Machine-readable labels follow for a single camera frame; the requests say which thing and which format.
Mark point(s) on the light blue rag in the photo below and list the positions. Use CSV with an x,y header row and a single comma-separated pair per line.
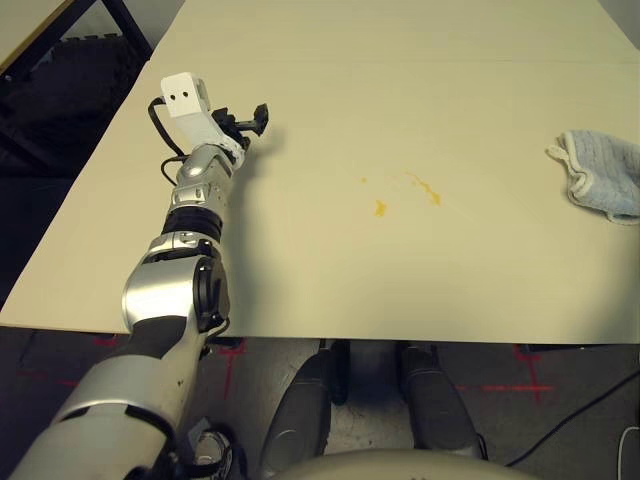
x,y
605,170

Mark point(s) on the round yellow liquid blob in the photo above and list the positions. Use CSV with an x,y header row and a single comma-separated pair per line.
x,y
380,209

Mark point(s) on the long yellow liquid streak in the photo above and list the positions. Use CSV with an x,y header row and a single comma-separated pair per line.
x,y
430,191

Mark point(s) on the black metal frame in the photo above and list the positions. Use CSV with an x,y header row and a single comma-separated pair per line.
x,y
131,30

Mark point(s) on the light side table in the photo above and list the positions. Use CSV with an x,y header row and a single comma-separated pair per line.
x,y
25,20

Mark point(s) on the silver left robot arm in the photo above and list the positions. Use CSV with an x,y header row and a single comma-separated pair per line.
x,y
155,295

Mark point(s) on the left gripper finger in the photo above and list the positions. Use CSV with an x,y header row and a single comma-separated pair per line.
x,y
261,119
225,119

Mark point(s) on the grey left robot leg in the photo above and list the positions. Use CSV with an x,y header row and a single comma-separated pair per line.
x,y
295,415

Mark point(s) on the light grey robot torso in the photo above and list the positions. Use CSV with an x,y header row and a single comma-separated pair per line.
x,y
410,467

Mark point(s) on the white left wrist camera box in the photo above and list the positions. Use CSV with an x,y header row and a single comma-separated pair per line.
x,y
182,97

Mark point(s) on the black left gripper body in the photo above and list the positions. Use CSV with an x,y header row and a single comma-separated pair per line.
x,y
242,125

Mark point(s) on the grey sneaker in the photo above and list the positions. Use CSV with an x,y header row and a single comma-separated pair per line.
x,y
222,452

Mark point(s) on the black foam floor mat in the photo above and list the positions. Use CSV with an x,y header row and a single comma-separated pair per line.
x,y
75,90

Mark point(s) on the black post under table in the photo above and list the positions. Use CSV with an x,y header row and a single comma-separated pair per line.
x,y
340,375

